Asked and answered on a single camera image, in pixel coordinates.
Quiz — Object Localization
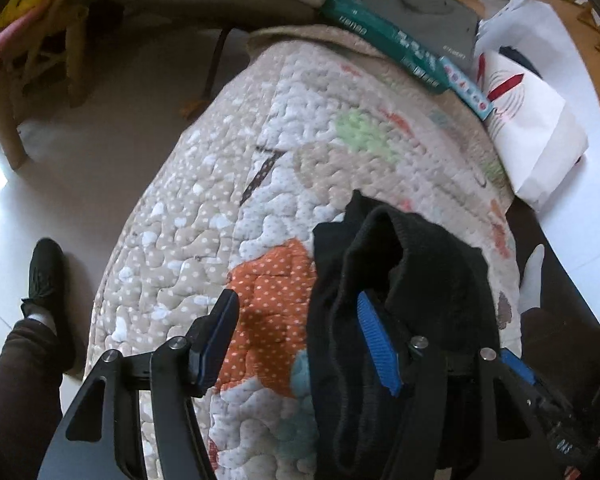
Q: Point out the person's leg in brown trousers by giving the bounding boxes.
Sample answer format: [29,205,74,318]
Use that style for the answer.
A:
[0,317,63,480]

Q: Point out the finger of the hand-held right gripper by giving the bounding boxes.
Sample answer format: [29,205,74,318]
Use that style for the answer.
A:
[499,347,548,401]

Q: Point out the green cardboard box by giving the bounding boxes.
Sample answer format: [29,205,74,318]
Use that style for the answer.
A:
[320,0,451,96]

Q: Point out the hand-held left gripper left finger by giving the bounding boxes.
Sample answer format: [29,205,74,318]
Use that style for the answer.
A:
[37,289,241,480]

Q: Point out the quilted patchwork blanket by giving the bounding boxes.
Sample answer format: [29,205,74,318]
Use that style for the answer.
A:
[82,22,523,480]

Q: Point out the light blue small box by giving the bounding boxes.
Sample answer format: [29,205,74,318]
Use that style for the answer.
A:
[437,55,496,121]

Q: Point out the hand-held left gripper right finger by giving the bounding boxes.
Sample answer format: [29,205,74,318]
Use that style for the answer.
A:
[356,291,553,480]

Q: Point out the pink cushion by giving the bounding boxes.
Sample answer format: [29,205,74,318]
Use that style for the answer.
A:
[0,5,46,66]

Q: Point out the grey laptop bag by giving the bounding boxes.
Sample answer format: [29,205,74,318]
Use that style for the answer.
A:
[360,0,483,68]

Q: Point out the person's black shoe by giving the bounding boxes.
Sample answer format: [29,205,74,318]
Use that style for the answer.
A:
[21,238,77,373]

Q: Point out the wooden chair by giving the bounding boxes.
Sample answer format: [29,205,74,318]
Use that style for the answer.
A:
[0,0,91,171]

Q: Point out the black pants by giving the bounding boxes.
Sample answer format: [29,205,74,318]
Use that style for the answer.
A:
[306,189,502,480]

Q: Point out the white sock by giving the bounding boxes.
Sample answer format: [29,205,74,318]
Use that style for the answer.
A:
[520,244,546,311]

